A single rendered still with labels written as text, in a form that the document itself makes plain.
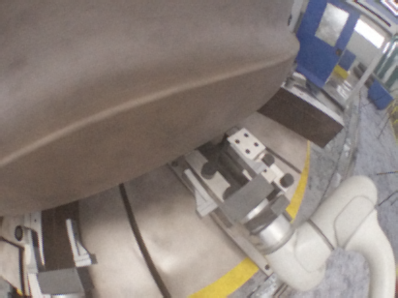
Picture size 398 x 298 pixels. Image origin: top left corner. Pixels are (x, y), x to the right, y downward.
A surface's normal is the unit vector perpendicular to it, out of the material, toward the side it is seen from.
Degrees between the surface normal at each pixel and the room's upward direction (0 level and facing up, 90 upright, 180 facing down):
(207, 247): 0
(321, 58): 90
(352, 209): 49
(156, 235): 0
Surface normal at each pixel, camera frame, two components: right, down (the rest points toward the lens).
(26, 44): 0.47, 0.73
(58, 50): 0.51, 0.54
